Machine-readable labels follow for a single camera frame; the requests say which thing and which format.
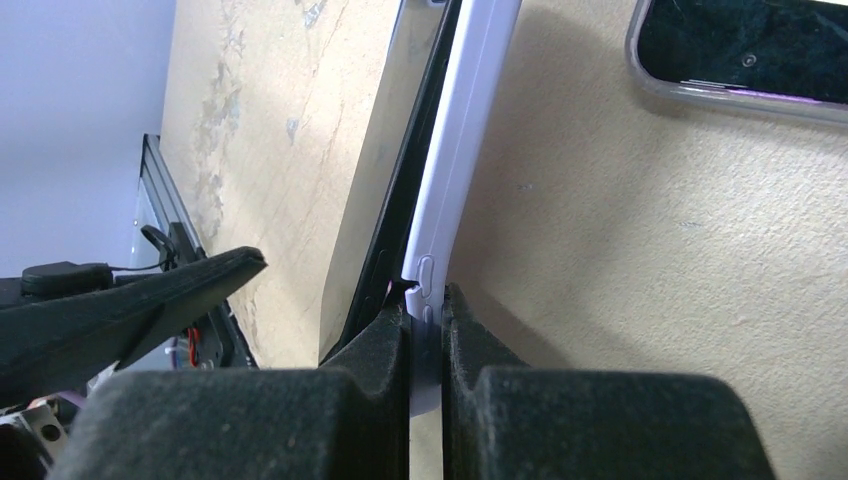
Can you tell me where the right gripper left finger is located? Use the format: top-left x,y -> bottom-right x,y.
51,306 -> 409,479

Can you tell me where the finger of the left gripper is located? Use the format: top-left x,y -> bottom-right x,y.
0,246 -> 269,409

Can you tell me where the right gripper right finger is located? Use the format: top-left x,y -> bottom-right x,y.
442,284 -> 774,479

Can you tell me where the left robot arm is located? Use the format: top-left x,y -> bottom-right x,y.
1,247 -> 266,479

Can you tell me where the phone in clear case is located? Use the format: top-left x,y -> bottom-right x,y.
625,0 -> 847,126

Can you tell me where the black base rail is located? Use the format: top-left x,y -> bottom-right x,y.
139,134 -> 267,371

